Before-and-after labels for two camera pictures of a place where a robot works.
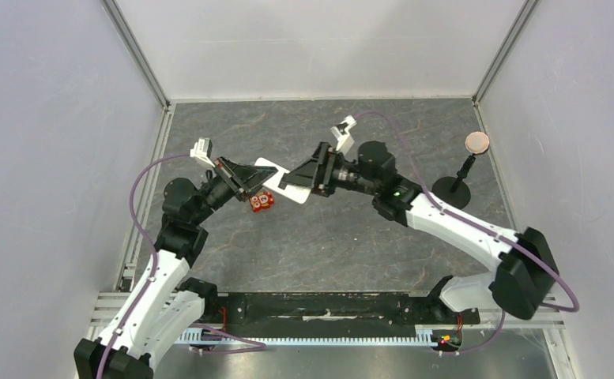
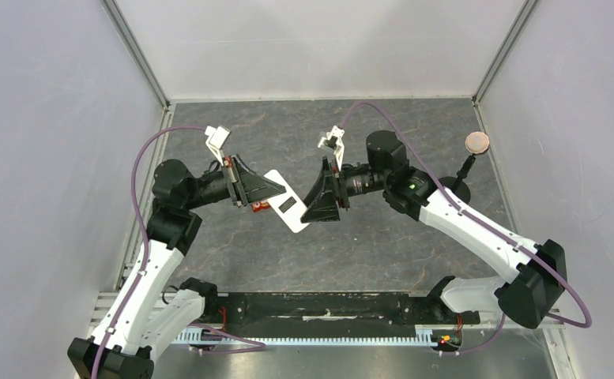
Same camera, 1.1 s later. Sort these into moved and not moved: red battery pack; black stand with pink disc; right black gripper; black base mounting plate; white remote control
Moved: white remote control; right black gripper
Not moved: black base mounting plate; red battery pack; black stand with pink disc
